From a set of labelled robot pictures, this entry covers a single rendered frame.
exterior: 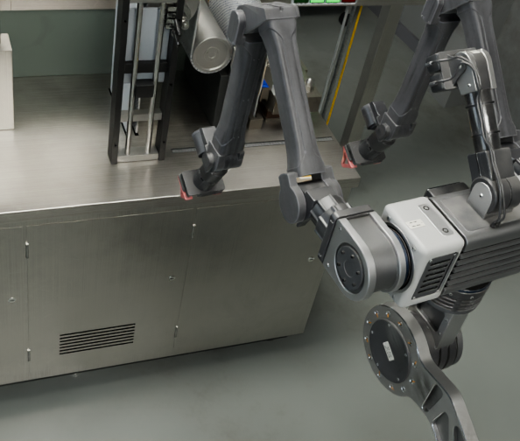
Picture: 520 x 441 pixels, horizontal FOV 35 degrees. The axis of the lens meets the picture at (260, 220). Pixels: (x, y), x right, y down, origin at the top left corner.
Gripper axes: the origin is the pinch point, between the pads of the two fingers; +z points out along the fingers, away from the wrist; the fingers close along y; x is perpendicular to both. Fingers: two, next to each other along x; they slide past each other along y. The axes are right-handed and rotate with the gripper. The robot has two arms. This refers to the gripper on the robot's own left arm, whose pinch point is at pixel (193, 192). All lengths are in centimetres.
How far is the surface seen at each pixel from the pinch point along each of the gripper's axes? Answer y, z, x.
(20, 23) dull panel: 23, 36, -73
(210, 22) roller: -25, 8, -53
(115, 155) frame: 9.0, 25.8, -22.6
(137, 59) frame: 4.5, -1.4, -38.6
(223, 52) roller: -26, 9, -43
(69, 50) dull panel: 8, 44, -66
